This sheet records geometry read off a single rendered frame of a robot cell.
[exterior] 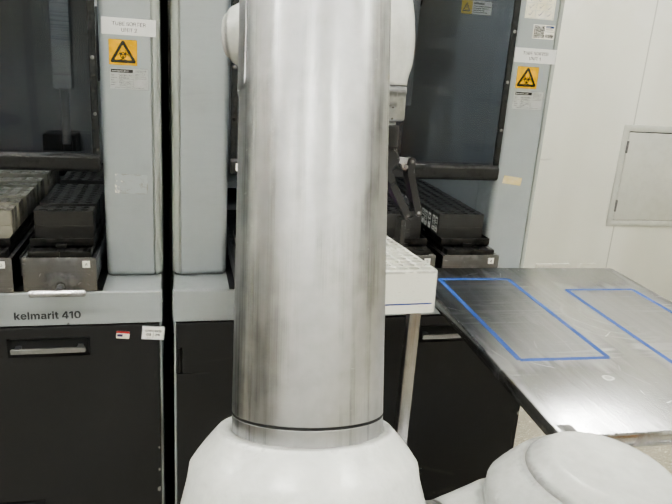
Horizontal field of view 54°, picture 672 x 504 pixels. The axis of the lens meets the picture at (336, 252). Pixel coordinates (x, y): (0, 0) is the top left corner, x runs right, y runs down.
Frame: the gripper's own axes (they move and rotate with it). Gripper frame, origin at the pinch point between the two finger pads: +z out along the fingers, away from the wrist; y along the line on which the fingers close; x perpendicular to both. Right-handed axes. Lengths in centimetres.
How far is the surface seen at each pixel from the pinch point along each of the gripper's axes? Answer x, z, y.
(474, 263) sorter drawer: 28.3, 11.1, 33.9
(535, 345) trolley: -20.3, 10.6, 20.7
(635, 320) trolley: -12.8, 10.3, 43.8
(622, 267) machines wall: 149, 47, 170
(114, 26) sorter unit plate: 36, -35, -42
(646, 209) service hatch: 147, 20, 176
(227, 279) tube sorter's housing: 35.4, 15.7, -20.3
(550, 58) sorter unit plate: 34, -34, 50
